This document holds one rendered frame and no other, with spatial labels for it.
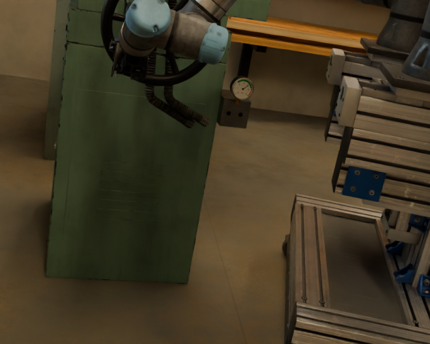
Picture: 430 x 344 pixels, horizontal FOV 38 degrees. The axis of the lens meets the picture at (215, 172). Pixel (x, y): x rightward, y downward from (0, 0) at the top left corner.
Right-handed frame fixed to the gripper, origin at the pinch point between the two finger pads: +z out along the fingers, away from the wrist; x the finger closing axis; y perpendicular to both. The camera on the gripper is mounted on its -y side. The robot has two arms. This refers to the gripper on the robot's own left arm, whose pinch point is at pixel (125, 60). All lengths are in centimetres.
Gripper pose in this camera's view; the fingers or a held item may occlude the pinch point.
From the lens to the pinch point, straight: 150.6
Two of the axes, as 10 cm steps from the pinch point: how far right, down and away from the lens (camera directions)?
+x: 9.6, 1.3, 2.6
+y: -0.9, 9.8, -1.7
